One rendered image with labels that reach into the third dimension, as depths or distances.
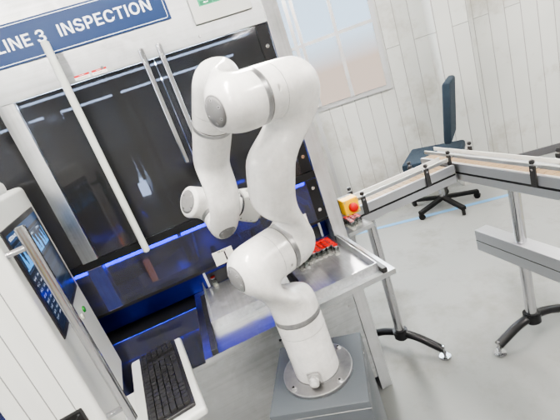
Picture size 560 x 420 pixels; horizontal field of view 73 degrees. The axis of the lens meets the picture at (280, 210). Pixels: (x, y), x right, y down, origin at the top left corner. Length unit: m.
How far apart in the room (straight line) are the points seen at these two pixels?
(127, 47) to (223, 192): 0.74
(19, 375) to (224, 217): 0.61
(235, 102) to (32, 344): 0.77
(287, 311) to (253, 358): 0.92
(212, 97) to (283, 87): 0.12
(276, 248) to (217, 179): 0.22
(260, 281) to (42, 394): 0.62
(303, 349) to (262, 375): 0.91
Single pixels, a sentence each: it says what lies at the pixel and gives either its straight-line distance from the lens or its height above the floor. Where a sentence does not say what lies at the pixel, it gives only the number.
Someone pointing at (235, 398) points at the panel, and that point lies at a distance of 1.93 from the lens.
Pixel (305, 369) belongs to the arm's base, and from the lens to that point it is 1.03.
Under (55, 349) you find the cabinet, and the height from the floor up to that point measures 1.18.
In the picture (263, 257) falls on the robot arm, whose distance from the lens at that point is 0.83.
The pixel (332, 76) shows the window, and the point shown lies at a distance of 4.23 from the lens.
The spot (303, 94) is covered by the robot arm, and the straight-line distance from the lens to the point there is 0.70.
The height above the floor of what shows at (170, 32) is 1.86.
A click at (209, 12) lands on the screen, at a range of 1.52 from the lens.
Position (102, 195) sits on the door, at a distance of 1.53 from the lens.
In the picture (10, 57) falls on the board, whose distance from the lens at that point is 1.55.
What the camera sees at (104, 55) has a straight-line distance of 1.50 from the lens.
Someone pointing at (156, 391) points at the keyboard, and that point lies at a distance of 1.39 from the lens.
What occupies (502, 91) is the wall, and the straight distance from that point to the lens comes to 4.63.
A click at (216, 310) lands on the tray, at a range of 1.52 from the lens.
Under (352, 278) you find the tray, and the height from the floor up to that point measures 0.90.
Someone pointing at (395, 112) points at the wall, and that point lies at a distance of 4.34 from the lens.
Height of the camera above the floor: 1.59
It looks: 18 degrees down
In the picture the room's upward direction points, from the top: 20 degrees counter-clockwise
